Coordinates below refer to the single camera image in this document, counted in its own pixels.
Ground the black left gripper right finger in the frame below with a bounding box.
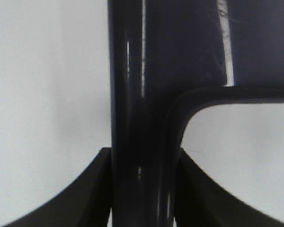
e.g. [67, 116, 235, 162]
[175, 149, 284, 227]

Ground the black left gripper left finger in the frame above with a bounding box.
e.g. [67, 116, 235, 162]
[8, 148, 112, 227]

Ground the purple grey plastic dustpan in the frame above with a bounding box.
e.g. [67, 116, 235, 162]
[108, 0, 284, 227]

